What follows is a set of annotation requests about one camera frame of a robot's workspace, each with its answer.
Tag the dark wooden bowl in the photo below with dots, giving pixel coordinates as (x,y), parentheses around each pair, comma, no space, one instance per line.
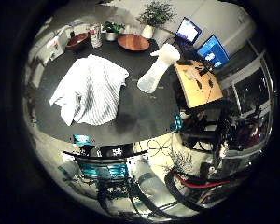
(77,41)

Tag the light wooden desk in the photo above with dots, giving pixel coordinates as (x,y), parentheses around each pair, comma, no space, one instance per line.
(197,87)

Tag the small green potted plant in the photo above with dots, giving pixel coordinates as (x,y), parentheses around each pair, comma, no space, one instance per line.
(112,31)

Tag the white cardboard box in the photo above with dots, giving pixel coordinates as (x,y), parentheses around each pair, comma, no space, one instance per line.
(56,47)

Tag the round wooden side table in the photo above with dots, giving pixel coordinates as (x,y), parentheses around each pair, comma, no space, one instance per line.
(133,42)

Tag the white striped cloth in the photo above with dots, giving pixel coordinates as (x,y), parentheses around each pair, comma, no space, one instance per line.
(90,90)

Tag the teal metal frame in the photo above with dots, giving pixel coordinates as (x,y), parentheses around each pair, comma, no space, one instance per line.
(104,170)

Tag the monitor with blue screen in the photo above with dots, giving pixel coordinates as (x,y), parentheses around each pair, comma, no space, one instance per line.
(213,51)

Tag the leafy plant in white vase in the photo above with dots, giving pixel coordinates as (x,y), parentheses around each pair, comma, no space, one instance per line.
(153,15)

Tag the printed tin can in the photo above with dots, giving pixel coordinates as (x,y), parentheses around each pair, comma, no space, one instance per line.
(95,35)

